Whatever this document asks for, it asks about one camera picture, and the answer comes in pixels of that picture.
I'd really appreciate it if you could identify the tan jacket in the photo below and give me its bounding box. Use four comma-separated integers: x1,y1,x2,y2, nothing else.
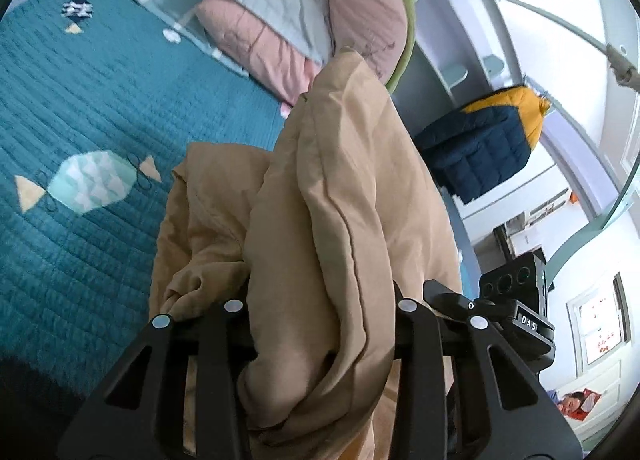
149,50,461,459

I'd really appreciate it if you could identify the white cabinet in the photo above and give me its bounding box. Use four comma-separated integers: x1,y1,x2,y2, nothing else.
556,274,634,444

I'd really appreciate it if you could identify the navy yellow puffer jacket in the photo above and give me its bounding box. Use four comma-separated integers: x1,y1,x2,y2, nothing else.
413,85,551,204

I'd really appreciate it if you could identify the teal quilted bedspread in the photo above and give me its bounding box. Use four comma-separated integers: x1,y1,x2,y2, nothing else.
1,0,283,396

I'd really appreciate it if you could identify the pink quilt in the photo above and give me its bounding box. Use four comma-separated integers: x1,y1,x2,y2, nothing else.
195,0,416,105

